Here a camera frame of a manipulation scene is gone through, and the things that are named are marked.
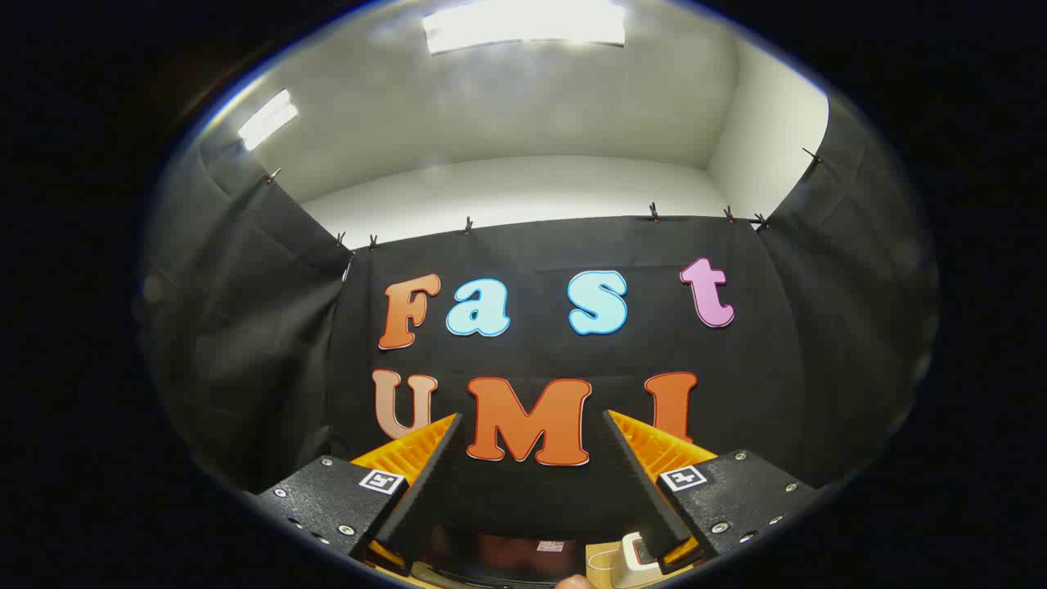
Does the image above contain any long ceiling light panel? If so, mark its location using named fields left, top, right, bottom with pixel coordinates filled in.
left=421, top=0, right=627, bottom=56

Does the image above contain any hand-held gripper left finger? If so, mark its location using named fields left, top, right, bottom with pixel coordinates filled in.
left=255, top=413, right=464, bottom=575

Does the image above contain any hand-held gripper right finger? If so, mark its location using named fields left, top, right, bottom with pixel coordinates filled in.
left=604, top=409, right=820, bottom=573

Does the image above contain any small ceiling light panel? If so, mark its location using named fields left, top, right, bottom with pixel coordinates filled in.
left=237, top=88, right=299, bottom=152

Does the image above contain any white pop-up toaster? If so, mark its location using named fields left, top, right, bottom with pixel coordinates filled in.
left=609, top=532, right=663, bottom=589

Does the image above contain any black toaster oven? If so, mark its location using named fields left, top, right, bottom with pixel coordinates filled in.
left=424, top=524, right=586, bottom=587

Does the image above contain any black backdrop cloth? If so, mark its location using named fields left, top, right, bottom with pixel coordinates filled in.
left=135, top=94, right=941, bottom=545

